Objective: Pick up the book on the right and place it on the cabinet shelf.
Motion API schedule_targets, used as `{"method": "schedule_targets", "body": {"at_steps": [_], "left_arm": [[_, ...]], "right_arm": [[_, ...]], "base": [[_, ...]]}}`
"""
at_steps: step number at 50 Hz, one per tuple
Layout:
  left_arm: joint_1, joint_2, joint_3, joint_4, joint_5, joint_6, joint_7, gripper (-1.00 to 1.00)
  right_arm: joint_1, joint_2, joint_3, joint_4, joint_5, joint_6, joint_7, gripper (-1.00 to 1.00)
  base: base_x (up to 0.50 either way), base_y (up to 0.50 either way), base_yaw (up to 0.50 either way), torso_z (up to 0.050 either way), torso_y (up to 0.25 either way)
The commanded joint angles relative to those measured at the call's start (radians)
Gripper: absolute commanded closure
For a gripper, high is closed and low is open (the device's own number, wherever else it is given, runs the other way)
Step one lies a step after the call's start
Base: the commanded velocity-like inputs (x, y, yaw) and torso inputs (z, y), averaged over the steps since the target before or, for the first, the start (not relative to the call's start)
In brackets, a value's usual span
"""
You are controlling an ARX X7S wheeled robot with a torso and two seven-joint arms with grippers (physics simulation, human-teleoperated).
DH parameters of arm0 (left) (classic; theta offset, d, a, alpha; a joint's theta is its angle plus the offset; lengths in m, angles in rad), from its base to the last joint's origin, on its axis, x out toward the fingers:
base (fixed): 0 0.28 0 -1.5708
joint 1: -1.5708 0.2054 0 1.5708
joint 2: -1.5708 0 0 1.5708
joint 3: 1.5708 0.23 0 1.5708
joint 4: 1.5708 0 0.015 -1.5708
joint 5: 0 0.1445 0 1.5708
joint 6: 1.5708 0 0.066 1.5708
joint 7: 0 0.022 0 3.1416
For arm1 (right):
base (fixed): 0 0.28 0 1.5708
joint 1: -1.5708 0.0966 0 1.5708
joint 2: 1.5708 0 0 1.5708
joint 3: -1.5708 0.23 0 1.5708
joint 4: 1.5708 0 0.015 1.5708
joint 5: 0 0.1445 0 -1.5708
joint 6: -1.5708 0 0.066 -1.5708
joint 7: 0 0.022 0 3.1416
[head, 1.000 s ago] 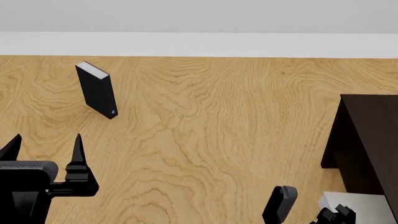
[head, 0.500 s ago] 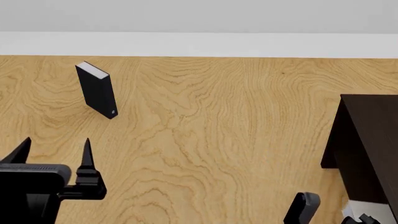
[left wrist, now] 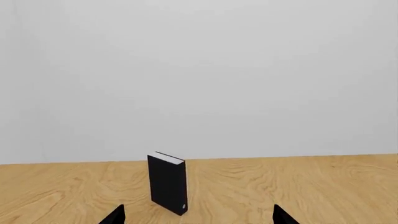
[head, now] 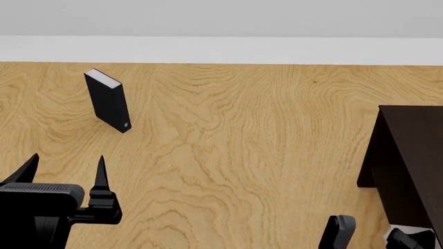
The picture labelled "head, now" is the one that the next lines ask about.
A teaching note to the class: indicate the dark brown wooden cabinet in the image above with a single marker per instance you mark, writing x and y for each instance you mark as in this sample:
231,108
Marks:
412,155

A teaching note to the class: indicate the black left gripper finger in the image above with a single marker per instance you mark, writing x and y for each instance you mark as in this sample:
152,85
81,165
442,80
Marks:
101,181
26,172

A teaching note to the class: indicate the black book with white pages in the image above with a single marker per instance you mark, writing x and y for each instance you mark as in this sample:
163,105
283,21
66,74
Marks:
109,103

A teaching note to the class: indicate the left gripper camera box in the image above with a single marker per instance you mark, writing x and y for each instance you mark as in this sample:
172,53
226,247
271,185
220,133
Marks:
38,194

